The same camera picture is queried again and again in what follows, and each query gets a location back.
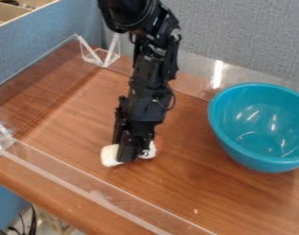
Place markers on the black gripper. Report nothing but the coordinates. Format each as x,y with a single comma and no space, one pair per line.
142,110

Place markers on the white brown toy mushroom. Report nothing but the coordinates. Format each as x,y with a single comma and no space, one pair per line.
110,151

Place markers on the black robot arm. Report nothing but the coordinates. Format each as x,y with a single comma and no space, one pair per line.
154,31

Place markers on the blue plastic bowl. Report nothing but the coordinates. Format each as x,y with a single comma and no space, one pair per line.
254,117

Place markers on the clear acrylic barrier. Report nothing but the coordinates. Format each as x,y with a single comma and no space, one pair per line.
189,192

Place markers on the wooden shelf box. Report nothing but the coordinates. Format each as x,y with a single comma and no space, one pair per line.
14,9

